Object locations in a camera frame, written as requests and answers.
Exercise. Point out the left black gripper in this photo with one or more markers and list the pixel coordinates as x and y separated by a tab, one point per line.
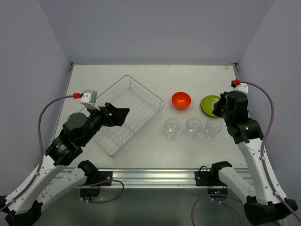
107	115

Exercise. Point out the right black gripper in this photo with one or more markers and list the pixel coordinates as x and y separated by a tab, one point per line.
221	106

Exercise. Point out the green plate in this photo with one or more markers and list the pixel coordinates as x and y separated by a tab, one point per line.
207	105

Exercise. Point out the clear glass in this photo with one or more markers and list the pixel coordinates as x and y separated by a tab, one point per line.
172	127
212	128
193	127
215	100

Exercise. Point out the clear glass front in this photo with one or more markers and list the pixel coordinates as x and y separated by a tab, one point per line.
193	127

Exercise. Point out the orange bowl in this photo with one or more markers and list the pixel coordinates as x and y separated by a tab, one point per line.
181	100

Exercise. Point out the clear glass back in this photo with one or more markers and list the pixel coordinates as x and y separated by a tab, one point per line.
215	100

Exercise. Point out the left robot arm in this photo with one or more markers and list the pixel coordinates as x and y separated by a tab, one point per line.
24	206

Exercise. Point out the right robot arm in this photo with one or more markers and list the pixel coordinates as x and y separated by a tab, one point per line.
264	201

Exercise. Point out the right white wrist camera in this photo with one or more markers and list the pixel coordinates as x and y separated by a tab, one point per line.
242	87

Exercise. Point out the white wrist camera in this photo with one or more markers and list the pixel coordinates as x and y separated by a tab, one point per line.
88	99
242	87

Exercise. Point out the clear wire dish rack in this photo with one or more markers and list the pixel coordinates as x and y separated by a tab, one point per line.
144	105

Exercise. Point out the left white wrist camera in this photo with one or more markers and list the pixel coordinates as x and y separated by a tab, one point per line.
88	99

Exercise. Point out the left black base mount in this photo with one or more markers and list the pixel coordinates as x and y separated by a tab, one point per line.
103	177

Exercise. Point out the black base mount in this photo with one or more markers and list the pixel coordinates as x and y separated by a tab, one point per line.
103	177
204	177

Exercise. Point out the aluminium mounting rail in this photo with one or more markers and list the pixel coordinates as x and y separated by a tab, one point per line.
155	178

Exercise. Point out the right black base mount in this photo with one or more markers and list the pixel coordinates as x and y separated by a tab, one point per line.
204	177

